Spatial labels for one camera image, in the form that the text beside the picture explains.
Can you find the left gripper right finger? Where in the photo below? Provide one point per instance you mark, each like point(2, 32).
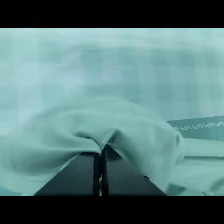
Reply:
point(128, 178)

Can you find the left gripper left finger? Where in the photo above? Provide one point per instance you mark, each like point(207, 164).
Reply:
point(75, 176)

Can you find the pale green shirt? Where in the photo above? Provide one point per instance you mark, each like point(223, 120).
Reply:
point(110, 120)

